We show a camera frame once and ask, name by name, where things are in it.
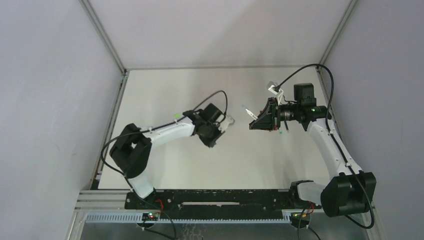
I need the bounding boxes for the black gel pen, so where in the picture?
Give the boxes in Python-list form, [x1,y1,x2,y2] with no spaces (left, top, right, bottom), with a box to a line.
[283,121,289,133]

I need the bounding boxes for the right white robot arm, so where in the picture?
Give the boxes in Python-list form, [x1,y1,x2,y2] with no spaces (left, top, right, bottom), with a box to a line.
[249,81,377,217]

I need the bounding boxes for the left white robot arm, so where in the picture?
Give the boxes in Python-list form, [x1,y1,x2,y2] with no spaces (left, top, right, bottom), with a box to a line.
[109,103,235,199]

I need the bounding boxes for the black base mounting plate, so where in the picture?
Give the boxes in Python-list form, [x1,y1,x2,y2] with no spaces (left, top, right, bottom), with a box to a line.
[124,189,321,222]

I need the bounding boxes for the right controller board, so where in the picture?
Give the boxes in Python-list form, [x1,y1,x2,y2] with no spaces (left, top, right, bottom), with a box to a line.
[289,212,311,224]

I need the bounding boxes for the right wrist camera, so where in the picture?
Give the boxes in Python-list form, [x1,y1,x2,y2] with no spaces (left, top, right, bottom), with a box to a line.
[266,81,284,105]

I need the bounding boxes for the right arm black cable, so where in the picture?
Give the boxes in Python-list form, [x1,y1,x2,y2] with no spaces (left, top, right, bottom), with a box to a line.
[273,63,375,230]

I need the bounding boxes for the aluminium frame rail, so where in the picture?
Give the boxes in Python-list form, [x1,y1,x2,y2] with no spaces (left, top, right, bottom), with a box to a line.
[74,188,376,223]

